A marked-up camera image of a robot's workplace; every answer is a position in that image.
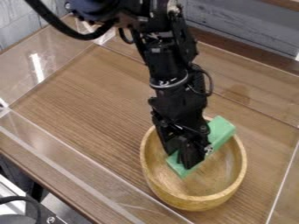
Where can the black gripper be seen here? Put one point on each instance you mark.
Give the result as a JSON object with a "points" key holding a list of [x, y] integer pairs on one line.
{"points": [[178, 117]]}

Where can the green rectangular block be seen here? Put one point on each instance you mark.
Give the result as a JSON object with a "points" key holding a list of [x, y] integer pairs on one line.
{"points": [[222, 131]]}

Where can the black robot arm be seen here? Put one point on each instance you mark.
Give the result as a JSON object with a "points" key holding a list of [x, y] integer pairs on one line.
{"points": [[168, 48]]}

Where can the brown wooden bowl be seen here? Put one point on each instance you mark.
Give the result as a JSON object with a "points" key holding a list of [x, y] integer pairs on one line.
{"points": [[209, 186]]}

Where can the black metal bracket with bolt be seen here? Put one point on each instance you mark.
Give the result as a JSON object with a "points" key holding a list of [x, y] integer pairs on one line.
{"points": [[49, 216]]}

